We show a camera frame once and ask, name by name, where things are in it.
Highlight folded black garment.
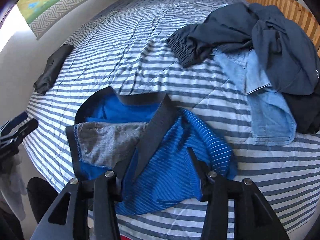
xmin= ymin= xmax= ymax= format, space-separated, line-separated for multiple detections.
xmin=33 ymin=44 xmax=74 ymax=95

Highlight white gloved left hand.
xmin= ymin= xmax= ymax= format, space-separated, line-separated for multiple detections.
xmin=1 ymin=154 xmax=27 ymax=222

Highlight blue white striped bedspread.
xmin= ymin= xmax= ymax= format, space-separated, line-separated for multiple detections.
xmin=23 ymin=0 xmax=319 ymax=239

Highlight black garment under jacket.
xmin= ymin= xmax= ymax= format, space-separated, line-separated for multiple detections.
xmin=283 ymin=82 xmax=320 ymax=134

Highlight dark navy jacket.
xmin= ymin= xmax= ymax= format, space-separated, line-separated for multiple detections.
xmin=166 ymin=3 xmax=319 ymax=95

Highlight light blue denim shirt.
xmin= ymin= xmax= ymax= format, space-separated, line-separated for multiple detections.
xmin=213 ymin=49 xmax=297 ymax=146

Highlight wooden slatted bed rail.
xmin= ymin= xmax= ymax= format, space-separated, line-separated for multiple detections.
xmin=246 ymin=0 xmax=320 ymax=55

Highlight green yellow wall poster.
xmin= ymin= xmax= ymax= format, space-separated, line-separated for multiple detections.
xmin=17 ymin=0 xmax=131 ymax=41

